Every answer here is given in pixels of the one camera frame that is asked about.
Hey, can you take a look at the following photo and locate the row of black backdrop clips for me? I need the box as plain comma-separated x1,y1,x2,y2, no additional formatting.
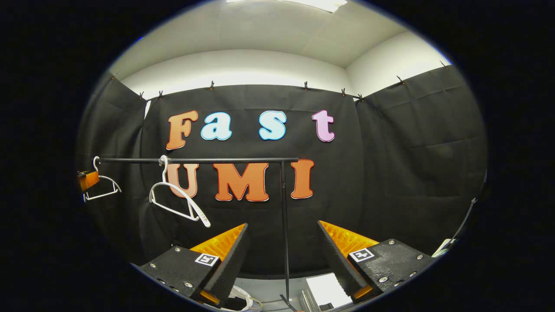
112,61,449,102

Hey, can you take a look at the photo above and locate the black slim stand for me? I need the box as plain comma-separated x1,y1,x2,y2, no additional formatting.
451,197,477,243

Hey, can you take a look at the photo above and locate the white cabinet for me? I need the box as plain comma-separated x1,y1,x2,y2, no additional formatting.
299,273,354,312

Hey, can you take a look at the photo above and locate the white clothes hanger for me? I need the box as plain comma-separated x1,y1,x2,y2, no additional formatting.
149,155,212,228
83,156,122,202

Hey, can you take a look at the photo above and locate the ceiling light panel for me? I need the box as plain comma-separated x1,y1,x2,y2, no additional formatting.
226,0,348,13

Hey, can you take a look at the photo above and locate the black clothes rack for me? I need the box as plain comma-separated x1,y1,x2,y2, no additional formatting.
96,157,300,312

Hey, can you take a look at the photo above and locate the black backdrop cloth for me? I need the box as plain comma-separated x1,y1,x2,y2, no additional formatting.
76,65,488,278

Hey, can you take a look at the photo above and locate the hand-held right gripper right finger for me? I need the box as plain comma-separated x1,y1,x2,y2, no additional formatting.
317,220,437,305

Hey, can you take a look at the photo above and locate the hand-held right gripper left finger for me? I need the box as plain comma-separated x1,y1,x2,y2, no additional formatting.
139,223,249,309

